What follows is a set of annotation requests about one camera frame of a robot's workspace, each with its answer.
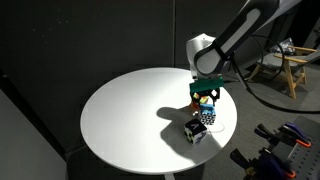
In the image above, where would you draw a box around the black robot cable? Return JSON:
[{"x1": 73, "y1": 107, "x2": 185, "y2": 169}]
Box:
[{"x1": 229, "y1": 34, "x2": 320, "y2": 115}]

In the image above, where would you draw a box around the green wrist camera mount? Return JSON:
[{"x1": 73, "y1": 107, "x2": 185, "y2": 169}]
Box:
[{"x1": 188, "y1": 75, "x2": 225, "y2": 94}]

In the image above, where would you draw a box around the black white letter fabric block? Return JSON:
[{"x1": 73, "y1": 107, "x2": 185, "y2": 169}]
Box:
[{"x1": 183, "y1": 118, "x2": 208, "y2": 145}]

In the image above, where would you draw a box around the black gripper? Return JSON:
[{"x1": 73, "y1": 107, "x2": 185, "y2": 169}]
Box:
[{"x1": 190, "y1": 86, "x2": 222, "y2": 108}]

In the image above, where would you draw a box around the wooden stool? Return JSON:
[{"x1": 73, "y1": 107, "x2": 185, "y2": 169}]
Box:
[{"x1": 247, "y1": 46, "x2": 320, "y2": 100}]

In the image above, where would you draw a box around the orange and green fabric block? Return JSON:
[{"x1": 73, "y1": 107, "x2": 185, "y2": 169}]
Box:
[{"x1": 189, "y1": 92, "x2": 211, "y2": 110}]

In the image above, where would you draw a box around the purple clamp with orange tips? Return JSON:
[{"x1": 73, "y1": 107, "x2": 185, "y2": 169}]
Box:
[
  {"x1": 229, "y1": 147, "x2": 296, "y2": 180},
  {"x1": 254, "y1": 121, "x2": 313, "y2": 149}
]

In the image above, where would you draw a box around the crumpled plastic bag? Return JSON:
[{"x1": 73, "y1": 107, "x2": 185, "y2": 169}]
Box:
[{"x1": 270, "y1": 37, "x2": 297, "y2": 56}]

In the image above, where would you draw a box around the blue number fabric block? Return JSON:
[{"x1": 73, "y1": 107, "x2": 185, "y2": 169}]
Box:
[{"x1": 198, "y1": 103, "x2": 217, "y2": 126}]

